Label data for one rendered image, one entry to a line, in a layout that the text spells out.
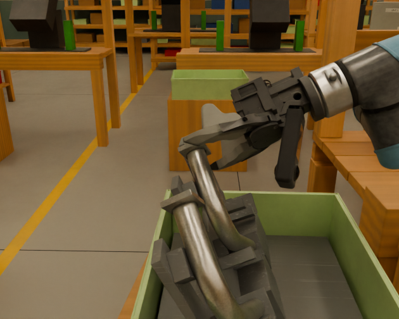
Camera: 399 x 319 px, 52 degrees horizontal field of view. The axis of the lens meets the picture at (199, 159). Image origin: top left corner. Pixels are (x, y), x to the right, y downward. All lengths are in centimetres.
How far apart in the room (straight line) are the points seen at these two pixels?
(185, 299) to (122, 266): 190
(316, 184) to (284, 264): 83
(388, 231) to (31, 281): 181
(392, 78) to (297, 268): 48
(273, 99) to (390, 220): 61
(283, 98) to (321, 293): 43
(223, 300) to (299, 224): 60
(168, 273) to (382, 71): 40
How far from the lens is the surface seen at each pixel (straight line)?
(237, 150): 67
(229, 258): 68
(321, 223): 105
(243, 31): 822
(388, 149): 68
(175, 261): 47
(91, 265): 242
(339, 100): 63
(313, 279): 92
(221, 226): 61
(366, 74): 63
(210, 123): 59
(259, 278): 78
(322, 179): 174
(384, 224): 116
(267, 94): 62
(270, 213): 102
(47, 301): 225
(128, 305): 93
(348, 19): 160
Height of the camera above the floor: 140
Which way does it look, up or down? 22 degrees down
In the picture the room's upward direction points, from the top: straight up
